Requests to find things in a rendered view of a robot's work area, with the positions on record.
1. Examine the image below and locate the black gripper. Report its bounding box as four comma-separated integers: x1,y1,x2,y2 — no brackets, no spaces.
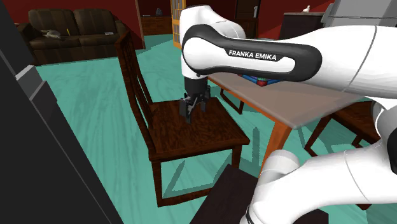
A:
179,76,212,125

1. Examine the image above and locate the dark wooden chair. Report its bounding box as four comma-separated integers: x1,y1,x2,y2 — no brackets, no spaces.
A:
114,30,251,208
303,100,383,157

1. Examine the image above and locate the blue red green toy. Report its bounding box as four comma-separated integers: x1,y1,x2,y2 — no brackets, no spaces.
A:
238,73,282,87

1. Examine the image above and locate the wooden table with grey top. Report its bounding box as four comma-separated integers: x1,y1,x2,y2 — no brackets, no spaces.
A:
207,72,367,176

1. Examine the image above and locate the yellow glazed door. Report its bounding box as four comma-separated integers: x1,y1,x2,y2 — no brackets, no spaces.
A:
170,0,187,50

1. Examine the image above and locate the brown wooden sideboard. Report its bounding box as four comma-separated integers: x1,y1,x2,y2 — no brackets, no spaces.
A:
138,0,173,37

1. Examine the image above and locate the dark robot stand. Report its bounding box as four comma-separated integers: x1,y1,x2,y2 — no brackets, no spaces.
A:
189,164,330,224

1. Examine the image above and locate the dark wooden door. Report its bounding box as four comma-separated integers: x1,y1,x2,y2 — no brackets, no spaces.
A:
233,0,260,40

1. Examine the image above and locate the dark chest of drawers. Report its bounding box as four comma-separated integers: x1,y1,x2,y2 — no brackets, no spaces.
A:
279,5,326,41

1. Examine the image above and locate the dark brown sofa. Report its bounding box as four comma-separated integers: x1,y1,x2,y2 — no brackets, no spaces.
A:
17,8,129,66

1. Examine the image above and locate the tall black cabinet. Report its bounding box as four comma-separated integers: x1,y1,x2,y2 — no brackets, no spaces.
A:
0,0,125,224

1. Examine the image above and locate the grey box-shaped appliance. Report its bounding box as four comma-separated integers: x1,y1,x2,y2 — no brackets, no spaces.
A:
320,0,397,29

